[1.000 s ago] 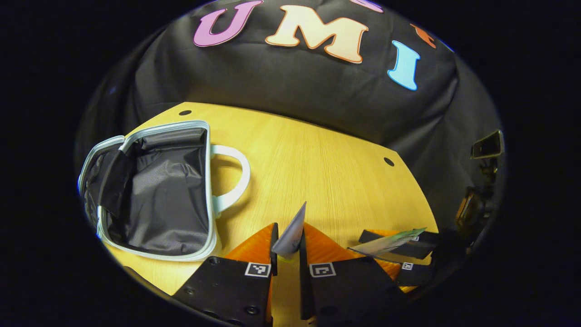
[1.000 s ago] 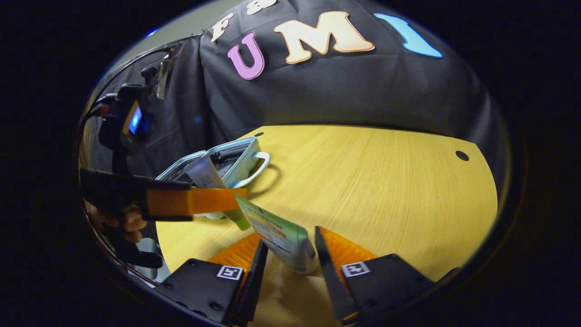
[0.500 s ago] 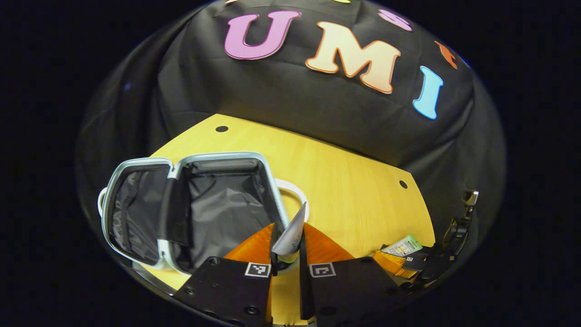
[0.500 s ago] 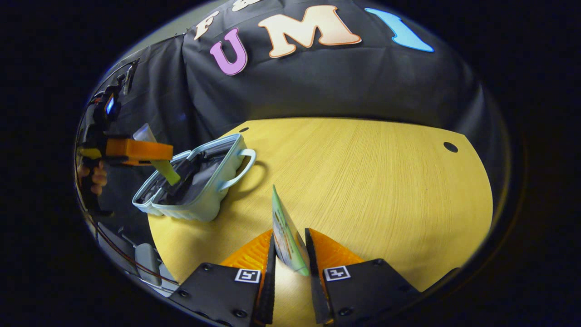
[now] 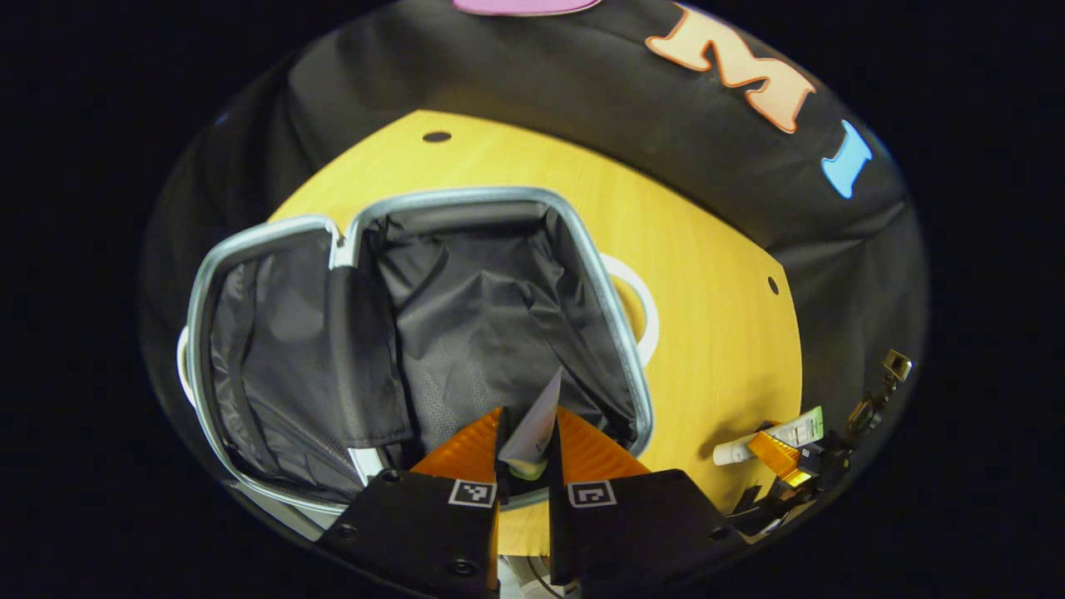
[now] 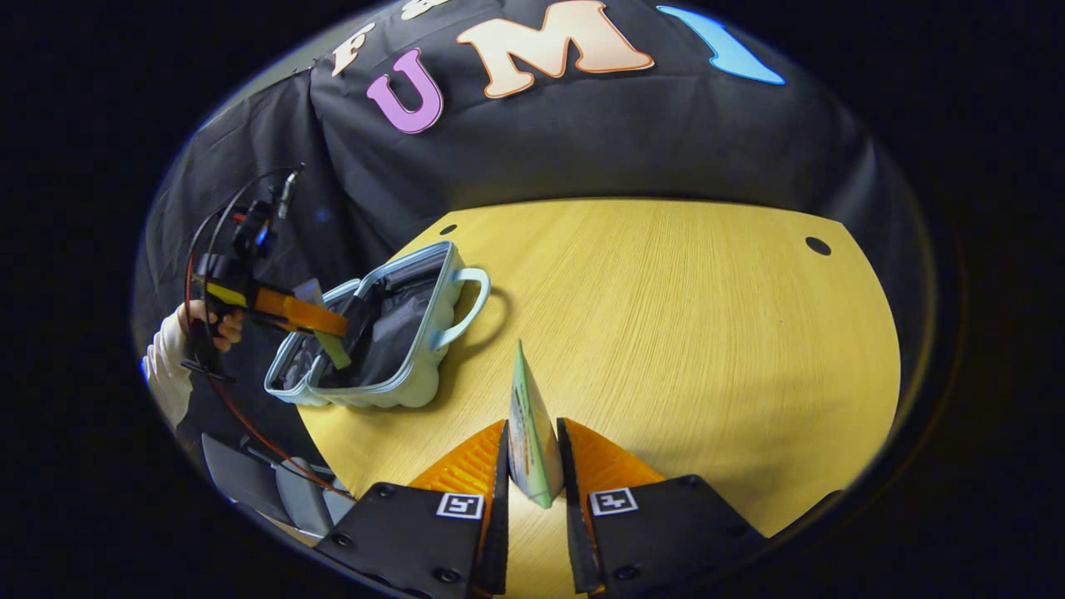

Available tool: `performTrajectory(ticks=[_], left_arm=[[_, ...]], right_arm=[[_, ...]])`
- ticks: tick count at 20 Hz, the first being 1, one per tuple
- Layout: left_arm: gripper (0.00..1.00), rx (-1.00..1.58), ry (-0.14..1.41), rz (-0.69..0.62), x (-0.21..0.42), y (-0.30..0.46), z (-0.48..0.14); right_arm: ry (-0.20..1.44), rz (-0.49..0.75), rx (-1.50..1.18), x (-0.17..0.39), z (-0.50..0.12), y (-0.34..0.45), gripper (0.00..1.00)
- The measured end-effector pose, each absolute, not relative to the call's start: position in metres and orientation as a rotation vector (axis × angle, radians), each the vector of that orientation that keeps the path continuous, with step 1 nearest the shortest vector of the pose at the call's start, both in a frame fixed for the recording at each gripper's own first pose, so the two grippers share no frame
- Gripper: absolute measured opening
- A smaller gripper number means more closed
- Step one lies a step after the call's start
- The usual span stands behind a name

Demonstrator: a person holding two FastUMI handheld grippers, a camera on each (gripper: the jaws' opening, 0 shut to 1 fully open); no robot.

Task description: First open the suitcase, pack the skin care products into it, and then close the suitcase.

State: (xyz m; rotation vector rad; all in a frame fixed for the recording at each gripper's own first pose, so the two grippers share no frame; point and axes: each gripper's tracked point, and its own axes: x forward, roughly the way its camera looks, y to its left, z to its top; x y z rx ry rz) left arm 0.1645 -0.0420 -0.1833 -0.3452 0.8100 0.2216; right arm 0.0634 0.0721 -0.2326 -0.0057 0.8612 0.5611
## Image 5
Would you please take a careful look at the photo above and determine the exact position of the black backdrop cloth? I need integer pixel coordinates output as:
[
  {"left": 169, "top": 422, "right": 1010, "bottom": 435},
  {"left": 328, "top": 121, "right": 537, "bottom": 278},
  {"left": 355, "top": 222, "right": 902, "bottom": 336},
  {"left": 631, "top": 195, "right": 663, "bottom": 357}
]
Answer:
[{"left": 141, "top": 0, "right": 929, "bottom": 517}]

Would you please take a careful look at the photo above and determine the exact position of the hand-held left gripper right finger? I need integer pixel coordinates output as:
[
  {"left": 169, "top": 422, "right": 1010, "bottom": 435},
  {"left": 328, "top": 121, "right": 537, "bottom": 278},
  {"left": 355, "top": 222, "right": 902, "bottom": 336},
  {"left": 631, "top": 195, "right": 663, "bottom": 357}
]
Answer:
[{"left": 545, "top": 405, "right": 747, "bottom": 599}]

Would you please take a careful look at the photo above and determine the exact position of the small lime-capped tube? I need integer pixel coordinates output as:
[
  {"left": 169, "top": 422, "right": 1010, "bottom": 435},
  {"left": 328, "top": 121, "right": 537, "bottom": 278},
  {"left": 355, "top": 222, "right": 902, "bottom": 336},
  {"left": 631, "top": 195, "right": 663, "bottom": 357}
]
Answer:
[{"left": 497, "top": 369, "right": 564, "bottom": 482}]

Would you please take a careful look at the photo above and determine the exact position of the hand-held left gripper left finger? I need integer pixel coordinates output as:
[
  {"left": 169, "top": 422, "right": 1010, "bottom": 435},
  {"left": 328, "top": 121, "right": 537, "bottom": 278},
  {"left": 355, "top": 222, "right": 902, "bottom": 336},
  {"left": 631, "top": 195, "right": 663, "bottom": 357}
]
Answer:
[{"left": 319, "top": 405, "right": 513, "bottom": 599}]

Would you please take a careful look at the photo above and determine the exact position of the white green-label tube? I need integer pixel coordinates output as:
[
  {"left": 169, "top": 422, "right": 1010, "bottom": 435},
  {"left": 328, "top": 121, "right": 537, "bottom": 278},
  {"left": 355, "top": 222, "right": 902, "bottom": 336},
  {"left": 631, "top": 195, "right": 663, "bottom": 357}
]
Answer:
[{"left": 713, "top": 406, "right": 825, "bottom": 467}]

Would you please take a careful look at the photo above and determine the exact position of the white suitcase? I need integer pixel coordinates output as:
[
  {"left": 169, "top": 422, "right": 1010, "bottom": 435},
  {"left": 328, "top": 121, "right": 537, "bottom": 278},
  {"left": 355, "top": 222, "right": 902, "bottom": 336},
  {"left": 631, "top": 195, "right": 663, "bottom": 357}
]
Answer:
[{"left": 176, "top": 186, "right": 661, "bottom": 517}]

